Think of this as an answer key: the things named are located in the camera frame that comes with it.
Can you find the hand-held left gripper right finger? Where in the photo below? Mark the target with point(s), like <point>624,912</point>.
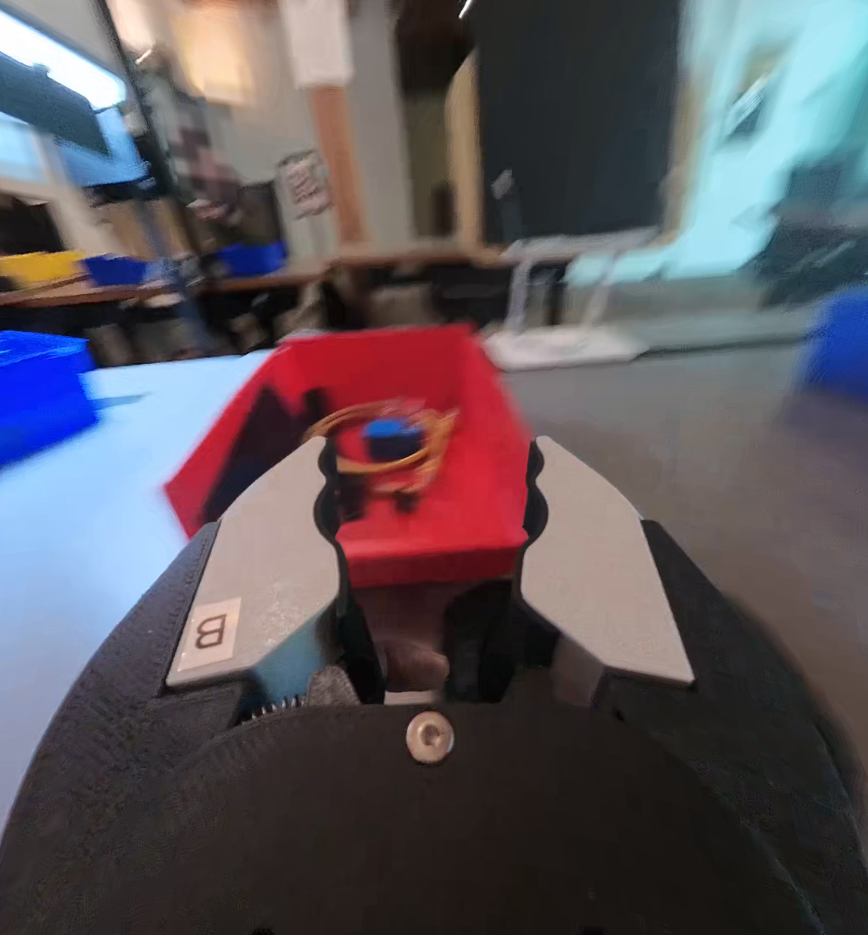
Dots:
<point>595,584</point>

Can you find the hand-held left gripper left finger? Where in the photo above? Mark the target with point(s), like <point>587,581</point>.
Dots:
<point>273,570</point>

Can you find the red storage bin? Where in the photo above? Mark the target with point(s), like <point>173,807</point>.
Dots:
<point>441,526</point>

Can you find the blue square plastic tube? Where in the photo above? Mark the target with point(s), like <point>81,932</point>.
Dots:
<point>390,438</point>

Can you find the grey desk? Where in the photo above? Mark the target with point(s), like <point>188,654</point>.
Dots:
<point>76,584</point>

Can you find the black panel desk lamp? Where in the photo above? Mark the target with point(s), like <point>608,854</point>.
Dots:
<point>573,109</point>

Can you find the person's left hand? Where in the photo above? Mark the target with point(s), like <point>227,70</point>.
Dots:
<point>416,668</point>

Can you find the yellow storage bin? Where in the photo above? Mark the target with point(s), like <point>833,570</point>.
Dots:
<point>36,269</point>

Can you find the white paper notice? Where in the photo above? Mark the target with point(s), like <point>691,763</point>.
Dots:
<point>304,184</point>

